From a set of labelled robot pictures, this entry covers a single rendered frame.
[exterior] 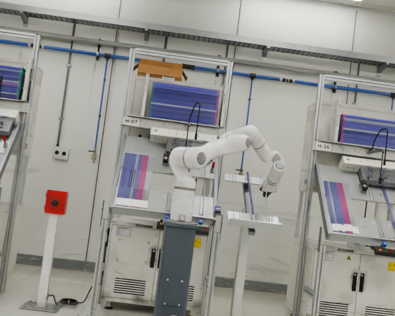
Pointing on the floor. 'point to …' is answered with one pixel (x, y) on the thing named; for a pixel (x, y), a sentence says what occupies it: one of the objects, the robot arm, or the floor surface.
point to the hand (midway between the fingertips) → (266, 194)
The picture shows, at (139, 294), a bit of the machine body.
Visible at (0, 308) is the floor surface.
